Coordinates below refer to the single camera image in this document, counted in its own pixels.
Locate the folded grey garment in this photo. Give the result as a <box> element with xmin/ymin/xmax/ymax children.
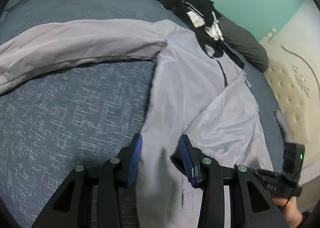
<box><xmin>273</xmin><ymin>110</ymin><xmax>294</xmax><ymax>143</ymax></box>

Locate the person's right hand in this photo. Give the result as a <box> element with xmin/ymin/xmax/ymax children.
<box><xmin>272</xmin><ymin>197</ymin><xmax>303</xmax><ymax>227</ymax></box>

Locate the grey and black jacket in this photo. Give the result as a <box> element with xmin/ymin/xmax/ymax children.
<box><xmin>1</xmin><ymin>19</ymin><xmax>273</xmax><ymax>227</ymax></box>

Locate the cream tufted headboard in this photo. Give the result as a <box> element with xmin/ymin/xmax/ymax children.
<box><xmin>258</xmin><ymin>28</ymin><xmax>320</xmax><ymax>186</ymax></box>

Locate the black and white clothes pile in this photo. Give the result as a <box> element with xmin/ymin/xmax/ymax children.
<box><xmin>162</xmin><ymin>0</ymin><xmax>244</xmax><ymax>69</ymax></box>

